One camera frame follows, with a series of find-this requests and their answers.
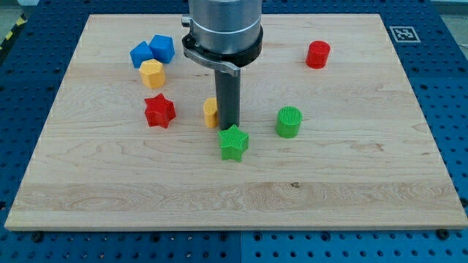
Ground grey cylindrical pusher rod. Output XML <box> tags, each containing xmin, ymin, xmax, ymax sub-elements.
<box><xmin>214</xmin><ymin>70</ymin><xmax>241</xmax><ymax>130</ymax></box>

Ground yellow heart block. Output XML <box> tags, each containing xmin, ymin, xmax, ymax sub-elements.
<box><xmin>203</xmin><ymin>97</ymin><xmax>219</xmax><ymax>128</ymax></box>

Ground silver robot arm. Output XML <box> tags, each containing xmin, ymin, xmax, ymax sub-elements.
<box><xmin>181</xmin><ymin>0</ymin><xmax>263</xmax><ymax>130</ymax></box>

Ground yellow hexagon block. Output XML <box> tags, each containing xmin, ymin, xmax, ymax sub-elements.
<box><xmin>139</xmin><ymin>59</ymin><xmax>165</xmax><ymax>88</ymax></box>

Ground green star block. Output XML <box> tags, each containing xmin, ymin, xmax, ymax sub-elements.
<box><xmin>218</xmin><ymin>124</ymin><xmax>249</xmax><ymax>162</ymax></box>

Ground green cylinder block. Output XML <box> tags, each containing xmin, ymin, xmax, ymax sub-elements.
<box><xmin>275</xmin><ymin>106</ymin><xmax>302</xmax><ymax>139</ymax></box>

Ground red star block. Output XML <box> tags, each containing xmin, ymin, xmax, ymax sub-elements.
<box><xmin>144</xmin><ymin>94</ymin><xmax>176</xmax><ymax>129</ymax></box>

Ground blue pentagon block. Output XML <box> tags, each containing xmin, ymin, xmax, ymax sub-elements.
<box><xmin>148</xmin><ymin>35</ymin><xmax>175</xmax><ymax>64</ymax></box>

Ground blue cube block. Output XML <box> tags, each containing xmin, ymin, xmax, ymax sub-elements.
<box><xmin>129</xmin><ymin>41</ymin><xmax>154</xmax><ymax>69</ymax></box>

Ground red cylinder block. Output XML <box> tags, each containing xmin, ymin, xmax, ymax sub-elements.
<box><xmin>306</xmin><ymin>40</ymin><xmax>331</xmax><ymax>69</ymax></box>

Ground wooden board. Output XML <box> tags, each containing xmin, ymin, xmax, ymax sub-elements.
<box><xmin>5</xmin><ymin>14</ymin><xmax>467</xmax><ymax>231</ymax></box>

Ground white fiducial marker tag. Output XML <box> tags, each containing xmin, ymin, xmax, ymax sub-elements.
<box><xmin>390</xmin><ymin>26</ymin><xmax>420</xmax><ymax>43</ymax></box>

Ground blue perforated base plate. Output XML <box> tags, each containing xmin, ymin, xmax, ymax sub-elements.
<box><xmin>1</xmin><ymin>0</ymin><xmax>467</xmax><ymax>262</ymax></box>

